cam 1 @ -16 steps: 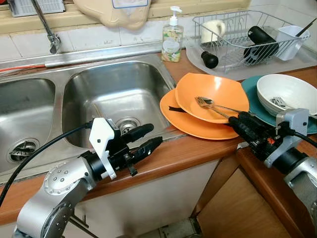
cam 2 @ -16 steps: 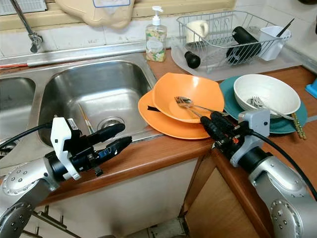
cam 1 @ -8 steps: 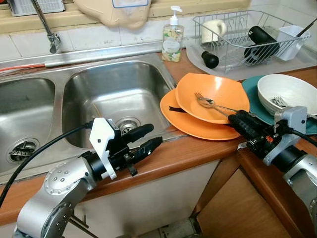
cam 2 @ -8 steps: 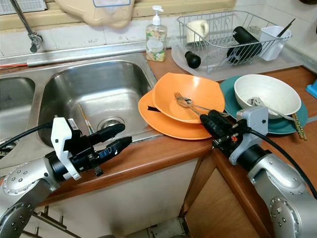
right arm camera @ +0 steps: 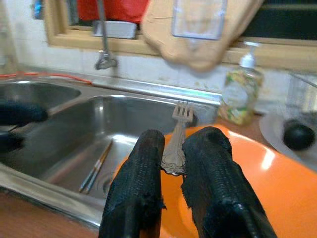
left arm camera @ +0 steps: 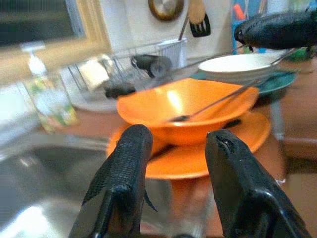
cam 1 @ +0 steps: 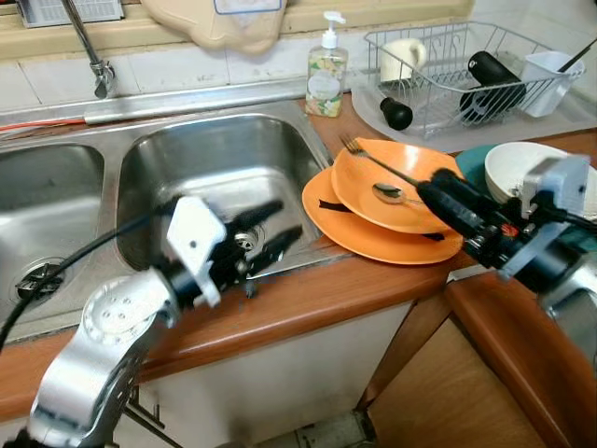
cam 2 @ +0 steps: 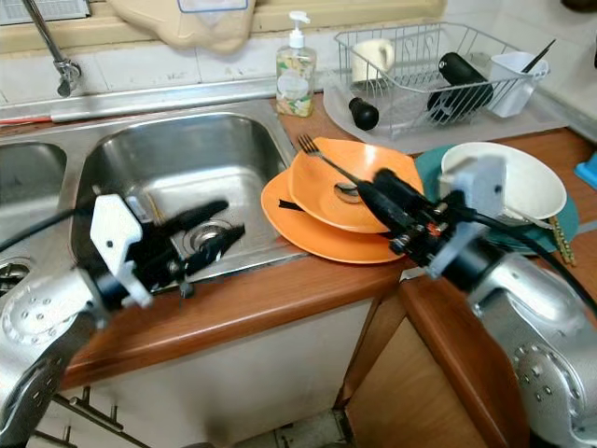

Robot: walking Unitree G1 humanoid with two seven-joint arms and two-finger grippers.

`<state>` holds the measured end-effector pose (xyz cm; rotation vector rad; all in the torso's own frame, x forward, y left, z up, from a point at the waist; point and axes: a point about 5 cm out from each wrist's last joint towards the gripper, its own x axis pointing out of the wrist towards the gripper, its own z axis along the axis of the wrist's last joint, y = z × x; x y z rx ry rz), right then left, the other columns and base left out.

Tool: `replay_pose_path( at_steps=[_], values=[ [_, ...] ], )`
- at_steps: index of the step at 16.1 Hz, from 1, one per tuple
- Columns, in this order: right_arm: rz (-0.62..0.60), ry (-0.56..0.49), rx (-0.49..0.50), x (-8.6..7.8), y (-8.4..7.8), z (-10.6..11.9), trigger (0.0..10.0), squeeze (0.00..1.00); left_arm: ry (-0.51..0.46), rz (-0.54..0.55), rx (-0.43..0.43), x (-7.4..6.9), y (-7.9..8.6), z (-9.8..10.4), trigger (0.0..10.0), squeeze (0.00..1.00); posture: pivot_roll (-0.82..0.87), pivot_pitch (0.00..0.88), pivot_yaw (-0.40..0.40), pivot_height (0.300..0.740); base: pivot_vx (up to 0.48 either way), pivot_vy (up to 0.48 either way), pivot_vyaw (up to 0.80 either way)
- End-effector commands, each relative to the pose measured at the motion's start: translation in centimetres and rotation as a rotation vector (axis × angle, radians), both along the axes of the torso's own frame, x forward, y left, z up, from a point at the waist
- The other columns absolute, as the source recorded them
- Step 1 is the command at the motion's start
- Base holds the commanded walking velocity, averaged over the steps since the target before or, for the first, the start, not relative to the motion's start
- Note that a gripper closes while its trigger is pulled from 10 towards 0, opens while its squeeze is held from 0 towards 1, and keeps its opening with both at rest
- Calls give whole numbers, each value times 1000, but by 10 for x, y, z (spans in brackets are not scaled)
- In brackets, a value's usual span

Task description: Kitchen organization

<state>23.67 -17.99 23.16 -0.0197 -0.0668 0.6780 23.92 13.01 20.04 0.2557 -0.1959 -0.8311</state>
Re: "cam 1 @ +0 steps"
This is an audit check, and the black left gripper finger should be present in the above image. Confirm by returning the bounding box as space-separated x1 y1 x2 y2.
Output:
229 199 285 231
248 226 304 273

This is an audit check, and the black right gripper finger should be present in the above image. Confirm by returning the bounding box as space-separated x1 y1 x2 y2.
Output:
433 169 501 218
416 181 488 235

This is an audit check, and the metal spoon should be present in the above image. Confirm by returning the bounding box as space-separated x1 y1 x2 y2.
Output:
373 182 425 206

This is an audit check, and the large orange plate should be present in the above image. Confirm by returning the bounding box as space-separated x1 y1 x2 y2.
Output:
301 166 465 266

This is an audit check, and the metal fork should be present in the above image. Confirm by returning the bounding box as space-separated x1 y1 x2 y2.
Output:
338 133 421 188

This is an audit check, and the teal plate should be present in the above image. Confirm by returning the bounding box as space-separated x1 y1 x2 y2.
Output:
454 143 597 253

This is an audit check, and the white bowl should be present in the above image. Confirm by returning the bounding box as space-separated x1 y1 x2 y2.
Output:
483 141 597 220

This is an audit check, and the grey plastic drain tray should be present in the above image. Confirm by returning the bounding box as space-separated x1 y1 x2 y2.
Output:
350 70 597 155

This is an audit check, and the stainless steel double sink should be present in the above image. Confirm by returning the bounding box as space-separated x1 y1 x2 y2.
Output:
0 79 341 342

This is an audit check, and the black bottle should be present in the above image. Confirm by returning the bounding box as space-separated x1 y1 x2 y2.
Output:
459 50 528 127

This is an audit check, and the white cabinet front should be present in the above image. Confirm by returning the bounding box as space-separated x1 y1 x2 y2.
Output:
112 299 416 448

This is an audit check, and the white utensil caddy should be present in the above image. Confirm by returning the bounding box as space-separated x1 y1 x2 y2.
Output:
521 50 587 119

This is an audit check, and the cream mug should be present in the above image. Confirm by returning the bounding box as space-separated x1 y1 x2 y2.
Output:
379 37 428 85

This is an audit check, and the soap pump bottle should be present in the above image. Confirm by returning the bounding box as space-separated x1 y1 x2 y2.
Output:
306 11 350 119

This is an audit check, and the brown wooden cabinet door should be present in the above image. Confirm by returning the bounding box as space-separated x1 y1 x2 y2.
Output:
359 271 597 448

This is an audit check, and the black utensil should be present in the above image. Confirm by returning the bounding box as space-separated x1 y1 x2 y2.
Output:
558 39 597 74

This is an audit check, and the beige plastic board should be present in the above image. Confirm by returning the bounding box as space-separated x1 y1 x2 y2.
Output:
140 0 285 54

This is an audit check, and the chrome faucet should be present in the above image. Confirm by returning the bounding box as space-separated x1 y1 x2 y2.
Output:
61 0 118 99

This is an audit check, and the white grid tray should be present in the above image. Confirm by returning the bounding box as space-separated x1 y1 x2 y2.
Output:
17 0 124 27

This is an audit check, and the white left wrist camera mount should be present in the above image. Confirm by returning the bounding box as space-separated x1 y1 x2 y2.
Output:
166 196 227 307

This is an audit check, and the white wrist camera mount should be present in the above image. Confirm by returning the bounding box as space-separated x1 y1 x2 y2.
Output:
499 154 590 279
166 196 227 307

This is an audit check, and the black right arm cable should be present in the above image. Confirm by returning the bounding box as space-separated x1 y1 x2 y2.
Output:
536 205 597 234

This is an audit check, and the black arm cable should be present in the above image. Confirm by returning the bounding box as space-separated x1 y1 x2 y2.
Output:
0 205 183 351
536 205 597 234

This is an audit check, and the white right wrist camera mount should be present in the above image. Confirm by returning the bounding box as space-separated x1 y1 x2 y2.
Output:
499 154 590 279

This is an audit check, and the wire dish rack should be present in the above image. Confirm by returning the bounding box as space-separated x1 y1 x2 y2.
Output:
362 21 584 141

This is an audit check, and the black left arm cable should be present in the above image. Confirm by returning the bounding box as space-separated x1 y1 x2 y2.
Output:
0 205 183 351

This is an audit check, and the metal cabinet handle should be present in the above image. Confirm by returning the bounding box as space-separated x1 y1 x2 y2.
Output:
121 387 183 448

